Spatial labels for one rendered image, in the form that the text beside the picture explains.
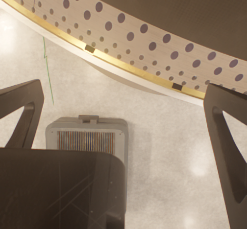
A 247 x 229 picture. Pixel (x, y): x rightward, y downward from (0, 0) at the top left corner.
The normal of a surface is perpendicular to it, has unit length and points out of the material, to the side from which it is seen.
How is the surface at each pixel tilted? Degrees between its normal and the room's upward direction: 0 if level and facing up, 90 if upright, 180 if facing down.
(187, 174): 0
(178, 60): 43
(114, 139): 0
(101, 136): 0
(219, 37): 62
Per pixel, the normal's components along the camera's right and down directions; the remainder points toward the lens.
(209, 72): -0.20, 0.74
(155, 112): 0.00, 0.13
